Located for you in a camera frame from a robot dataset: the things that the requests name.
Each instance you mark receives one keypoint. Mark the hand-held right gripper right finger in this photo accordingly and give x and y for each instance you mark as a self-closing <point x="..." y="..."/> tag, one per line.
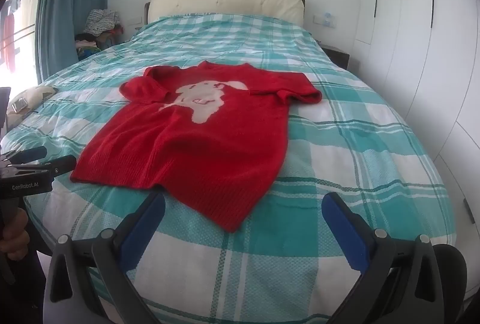
<point x="345" y="234"/>

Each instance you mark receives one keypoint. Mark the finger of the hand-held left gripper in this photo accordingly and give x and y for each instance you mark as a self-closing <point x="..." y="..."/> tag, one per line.
<point x="60" y="164"/>
<point x="32" y="154"/>

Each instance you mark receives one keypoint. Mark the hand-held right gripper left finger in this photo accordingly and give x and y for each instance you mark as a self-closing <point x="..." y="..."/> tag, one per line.
<point x="144" y="230"/>

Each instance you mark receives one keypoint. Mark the red sweater with cream print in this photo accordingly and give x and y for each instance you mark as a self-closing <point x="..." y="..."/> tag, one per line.
<point x="187" y="151"/>

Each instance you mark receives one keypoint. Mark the pile of colourful clothes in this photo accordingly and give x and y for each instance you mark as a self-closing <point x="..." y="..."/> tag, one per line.
<point x="88" y="44"/>

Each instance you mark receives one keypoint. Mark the person's left hand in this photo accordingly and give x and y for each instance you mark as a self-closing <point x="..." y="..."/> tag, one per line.
<point x="17" y="237"/>

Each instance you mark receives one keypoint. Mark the small silver box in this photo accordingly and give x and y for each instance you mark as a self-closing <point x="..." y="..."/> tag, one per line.
<point x="20" y="105"/>

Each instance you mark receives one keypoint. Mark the cream printed cushion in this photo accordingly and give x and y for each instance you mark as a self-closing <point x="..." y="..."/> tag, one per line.
<point x="37" y="93"/>

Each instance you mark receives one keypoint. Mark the teal plaid bedspread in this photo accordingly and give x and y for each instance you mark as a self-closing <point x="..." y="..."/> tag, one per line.
<point x="337" y="159"/>

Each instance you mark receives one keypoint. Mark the red hanging garment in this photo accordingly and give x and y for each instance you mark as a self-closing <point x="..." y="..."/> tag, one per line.
<point x="8" y="42"/>

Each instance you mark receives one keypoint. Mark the grey patterned cloth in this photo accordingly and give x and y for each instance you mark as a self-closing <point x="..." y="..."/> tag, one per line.
<point x="101" y="20"/>

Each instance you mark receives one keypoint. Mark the blue curtain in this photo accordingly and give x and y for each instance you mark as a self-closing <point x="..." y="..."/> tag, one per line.
<point x="71" y="8"/>

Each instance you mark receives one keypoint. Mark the dark wooden nightstand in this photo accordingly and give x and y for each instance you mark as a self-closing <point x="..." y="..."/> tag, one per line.
<point x="337" y="55"/>

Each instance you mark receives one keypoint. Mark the white wardrobe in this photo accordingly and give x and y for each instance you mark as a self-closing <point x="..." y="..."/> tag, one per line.
<point x="412" y="27"/>

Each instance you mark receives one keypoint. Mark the white wall socket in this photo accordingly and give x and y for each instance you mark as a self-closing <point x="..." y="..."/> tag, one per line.
<point x="329" y="20"/>

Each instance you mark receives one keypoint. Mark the white wall switch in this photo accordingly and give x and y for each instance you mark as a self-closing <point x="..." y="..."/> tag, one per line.
<point x="318" y="19"/>

